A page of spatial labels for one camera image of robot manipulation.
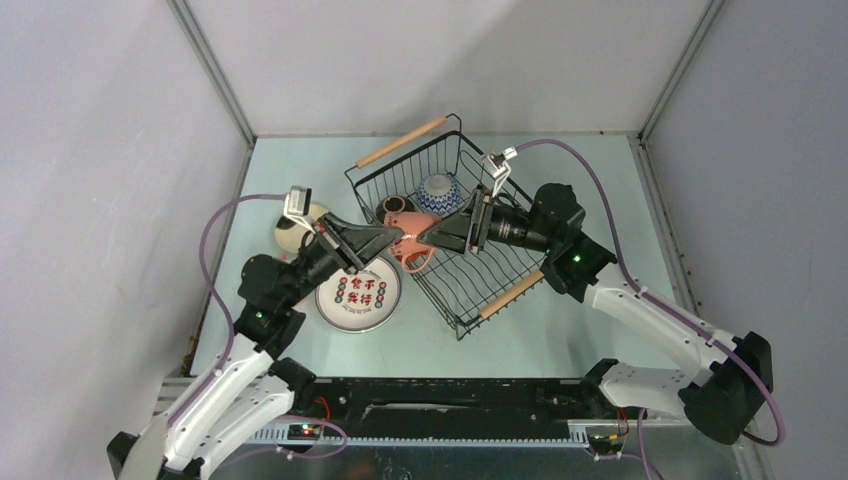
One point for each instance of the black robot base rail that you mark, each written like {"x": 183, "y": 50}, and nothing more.
{"x": 443, "y": 410}

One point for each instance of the left controller board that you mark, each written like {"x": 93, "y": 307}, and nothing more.
{"x": 304, "y": 432}

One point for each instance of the black wire dish rack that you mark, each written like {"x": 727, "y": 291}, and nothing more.
{"x": 458, "y": 285}

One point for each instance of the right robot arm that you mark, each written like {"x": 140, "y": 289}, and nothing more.
{"x": 720, "y": 381}

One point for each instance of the wooden rack handle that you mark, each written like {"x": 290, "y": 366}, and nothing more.
{"x": 401, "y": 141}
{"x": 511, "y": 294}

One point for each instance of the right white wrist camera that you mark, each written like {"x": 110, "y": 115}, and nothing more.
{"x": 497, "y": 169}

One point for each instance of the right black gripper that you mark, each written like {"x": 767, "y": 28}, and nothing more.
{"x": 456, "y": 229}

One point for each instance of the right wooden rack handle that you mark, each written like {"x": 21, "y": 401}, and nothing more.
{"x": 511, "y": 294}

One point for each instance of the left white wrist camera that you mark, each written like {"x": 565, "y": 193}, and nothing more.
{"x": 297, "y": 207}

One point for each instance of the controller board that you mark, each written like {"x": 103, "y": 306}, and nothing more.
{"x": 304, "y": 432}
{"x": 607, "y": 445}

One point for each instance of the right controller board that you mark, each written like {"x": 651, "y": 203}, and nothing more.
{"x": 607, "y": 445}

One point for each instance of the large pink cup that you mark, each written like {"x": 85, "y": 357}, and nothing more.
{"x": 409, "y": 250}

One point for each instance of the blue white patterned cup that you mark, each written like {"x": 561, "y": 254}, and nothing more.
{"x": 439, "y": 194}

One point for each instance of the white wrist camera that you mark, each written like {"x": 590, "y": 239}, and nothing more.
{"x": 297, "y": 207}
{"x": 497, "y": 169}

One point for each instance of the left wooden rack handle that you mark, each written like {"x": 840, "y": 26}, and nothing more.
{"x": 401, "y": 141}

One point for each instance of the cream plate with plum blossom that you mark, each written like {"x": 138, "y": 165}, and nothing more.
{"x": 291, "y": 236}

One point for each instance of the dark brown glazed bowl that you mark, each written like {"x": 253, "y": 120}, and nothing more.
{"x": 390, "y": 207}

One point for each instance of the Just To Eat plate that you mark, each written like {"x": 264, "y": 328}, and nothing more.
{"x": 360, "y": 302}

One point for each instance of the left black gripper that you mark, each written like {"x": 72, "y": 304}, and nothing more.
{"x": 363, "y": 241}

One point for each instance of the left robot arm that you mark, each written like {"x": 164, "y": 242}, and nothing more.
{"x": 250, "y": 382}

